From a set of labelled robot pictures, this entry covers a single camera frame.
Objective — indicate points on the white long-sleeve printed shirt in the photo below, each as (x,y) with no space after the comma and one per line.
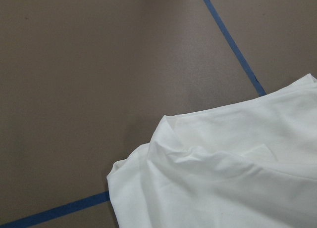
(251,164)

